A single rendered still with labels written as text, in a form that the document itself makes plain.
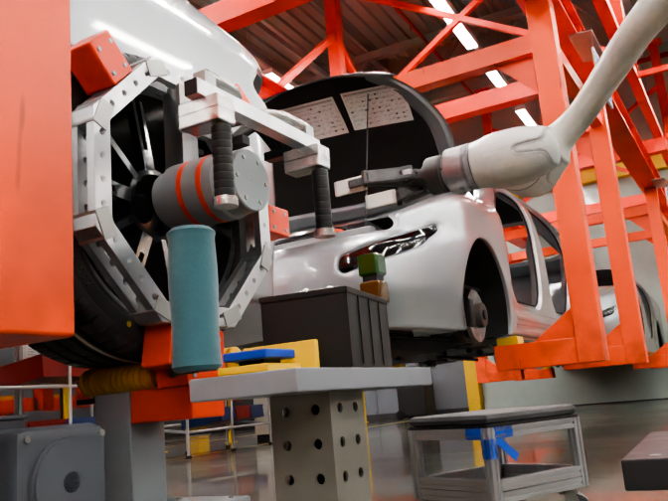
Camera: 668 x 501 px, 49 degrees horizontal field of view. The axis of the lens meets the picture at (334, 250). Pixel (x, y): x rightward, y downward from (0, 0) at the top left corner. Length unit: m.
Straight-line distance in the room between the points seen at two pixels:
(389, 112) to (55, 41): 3.85
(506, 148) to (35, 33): 0.80
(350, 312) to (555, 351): 3.86
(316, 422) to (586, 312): 3.88
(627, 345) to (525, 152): 5.43
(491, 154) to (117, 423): 0.90
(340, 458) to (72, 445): 0.43
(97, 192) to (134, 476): 0.57
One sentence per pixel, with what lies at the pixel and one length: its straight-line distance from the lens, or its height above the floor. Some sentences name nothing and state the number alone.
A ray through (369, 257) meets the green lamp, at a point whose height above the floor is 0.65.
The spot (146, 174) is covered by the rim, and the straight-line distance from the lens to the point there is 1.63.
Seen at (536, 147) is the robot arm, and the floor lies 0.82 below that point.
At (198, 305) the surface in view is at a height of 0.59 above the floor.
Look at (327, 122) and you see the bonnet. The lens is 5.03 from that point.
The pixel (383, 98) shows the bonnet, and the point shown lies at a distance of 4.83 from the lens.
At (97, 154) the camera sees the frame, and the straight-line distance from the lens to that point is 1.39.
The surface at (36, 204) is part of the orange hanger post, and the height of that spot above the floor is 0.69.
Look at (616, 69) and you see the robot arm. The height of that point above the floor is 0.95.
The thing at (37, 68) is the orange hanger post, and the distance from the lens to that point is 1.13.
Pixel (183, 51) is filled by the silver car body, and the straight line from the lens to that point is 2.31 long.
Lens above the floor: 0.40
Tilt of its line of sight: 12 degrees up
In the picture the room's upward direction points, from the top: 5 degrees counter-clockwise
